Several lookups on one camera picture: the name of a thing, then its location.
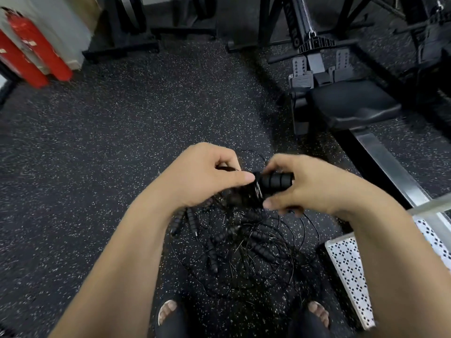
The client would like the person's left hand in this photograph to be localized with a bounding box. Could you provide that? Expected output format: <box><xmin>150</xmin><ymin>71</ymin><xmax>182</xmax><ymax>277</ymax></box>
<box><xmin>154</xmin><ymin>142</ymin><xmax>256</xmax><ymax>215</ymax></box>

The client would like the person's right hand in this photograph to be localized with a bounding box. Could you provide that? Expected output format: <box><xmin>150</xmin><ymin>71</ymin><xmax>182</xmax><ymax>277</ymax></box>
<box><xmin>262</xmin><ymin>154</ymin><xmax>354</xmax><ymax>219</ymax></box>

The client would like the black foam-handled jump rope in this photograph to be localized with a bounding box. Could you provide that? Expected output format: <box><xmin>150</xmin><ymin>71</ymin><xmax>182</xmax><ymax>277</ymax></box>
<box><xmin>216</xmin><ymin>165</ymin><xmax>295</xmax><ymax>209</ymax></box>

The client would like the person's right forearm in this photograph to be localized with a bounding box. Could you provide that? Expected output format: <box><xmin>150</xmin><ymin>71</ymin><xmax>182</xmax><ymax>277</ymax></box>
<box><xmin>333</xmin><ymin>184</ymin><xmax>451</xmax><ymax>338</ymax></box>

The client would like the person's left forearm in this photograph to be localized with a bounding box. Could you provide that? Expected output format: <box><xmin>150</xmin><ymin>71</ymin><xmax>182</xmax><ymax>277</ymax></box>
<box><xmin>49</xmin><ymin>197</ymin><xmax>184</xmax><ymax>338</ymax></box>

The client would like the white perforated metal platform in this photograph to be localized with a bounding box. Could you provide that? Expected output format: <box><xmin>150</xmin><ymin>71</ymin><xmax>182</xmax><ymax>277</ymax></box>
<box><xmin>324</xmin><ymin>193</ymin><xmax>451</xmax><ymax>330</ymax></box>

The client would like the person's right foot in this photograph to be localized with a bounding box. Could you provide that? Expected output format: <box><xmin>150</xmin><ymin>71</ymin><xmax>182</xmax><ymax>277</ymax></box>
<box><xmin>307</xmin><ymin>301</ymin><xmax>330</xmax><ymax>328</ymax></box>

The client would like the person's foot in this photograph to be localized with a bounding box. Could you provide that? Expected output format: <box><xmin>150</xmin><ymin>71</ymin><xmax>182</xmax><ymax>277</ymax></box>
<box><xmin>158</xmin><ymin>300</ymin><xmax>179</xmax><ymax>327</ymax></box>
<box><xmin>307</xmin><ymin>301</ymin><xmax>330</xmax><ymax>328</ymax></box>

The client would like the grey rowing machine footrest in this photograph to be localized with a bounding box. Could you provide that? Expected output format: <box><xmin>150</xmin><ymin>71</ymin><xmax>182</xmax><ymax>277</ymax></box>
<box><xmin>329</xmin><ymin>48</ymin><xmax>353</xmax><ymax>83</ymax></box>
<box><xmin>288</xmin><ymin>55</ymin><xmax>315</xmax><ymax>90</ymax></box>

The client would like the black rowing machine seat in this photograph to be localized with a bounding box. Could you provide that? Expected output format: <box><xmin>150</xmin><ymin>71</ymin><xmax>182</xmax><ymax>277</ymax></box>
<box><xmin>309</xmin><ymin>80</ymin><xmax>403</xmax><ymax>131</ymax></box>

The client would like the person's left foot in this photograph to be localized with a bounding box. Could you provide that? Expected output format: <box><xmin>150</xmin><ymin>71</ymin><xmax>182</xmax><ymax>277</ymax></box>
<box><xmin>158</xmin><ymin>300</ymin><xmax>179</xmax><ymax>327</ymax></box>

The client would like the black weight plate rack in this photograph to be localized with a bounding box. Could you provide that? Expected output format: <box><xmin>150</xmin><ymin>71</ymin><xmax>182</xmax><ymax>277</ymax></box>
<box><xmin>82</xmin><ymin>0</ymin><xmax>160</xmax><ymax>64</ymax></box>

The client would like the black exercise machine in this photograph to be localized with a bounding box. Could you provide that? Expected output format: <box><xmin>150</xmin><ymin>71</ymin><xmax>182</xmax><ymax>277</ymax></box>
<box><xmin>394</xmin><ymin>0</ymin><xmax>451</xmax><ymax>106</ymax></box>

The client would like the red fire extinguisher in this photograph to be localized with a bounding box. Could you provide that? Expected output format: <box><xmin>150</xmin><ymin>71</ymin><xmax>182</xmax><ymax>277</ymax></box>
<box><xmin>4</xmin><ymin>8</ymin><xmax>73</xmax><ymax>82</ymax></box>
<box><xmin>0</xmin><ymin>30</ymin><xmax>49</xmax><ymax>89</ymax></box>

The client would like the pile of tangled skipping ropes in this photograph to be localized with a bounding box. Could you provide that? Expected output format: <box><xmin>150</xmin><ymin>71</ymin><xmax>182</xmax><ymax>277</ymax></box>
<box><xmin>169</xmin><ymin>149</ymin><xmax>321</xmax><ymax>307</ymax></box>

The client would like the silver rowing machine rail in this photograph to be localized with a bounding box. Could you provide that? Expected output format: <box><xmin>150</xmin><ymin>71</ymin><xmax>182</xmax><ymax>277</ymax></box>
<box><xmin>333</xmin><ymin>129</ymin><xmax>433</xmax><ymax>209</ymax></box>

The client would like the black rowing machine pull handle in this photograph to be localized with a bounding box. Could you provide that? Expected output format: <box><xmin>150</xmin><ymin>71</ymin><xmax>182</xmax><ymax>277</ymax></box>
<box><xmin>268</xmin><ymin>36</ymin><xmax>359</xmax><ymax>64</ymax></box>

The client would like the black gym machine frame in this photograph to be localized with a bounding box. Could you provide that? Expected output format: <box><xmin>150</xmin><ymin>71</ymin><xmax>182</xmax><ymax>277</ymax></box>
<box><xmin>152</xmin><ymin>0</ymin><xmax>374</xmax><ymax>53</ymax></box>

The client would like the rowing machine chain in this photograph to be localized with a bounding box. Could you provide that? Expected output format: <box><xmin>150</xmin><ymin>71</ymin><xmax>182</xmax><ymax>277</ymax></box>
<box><xmin>300</xmin><ymin>0</ymin><xmax>316</xmax><ymax>38</ymax></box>

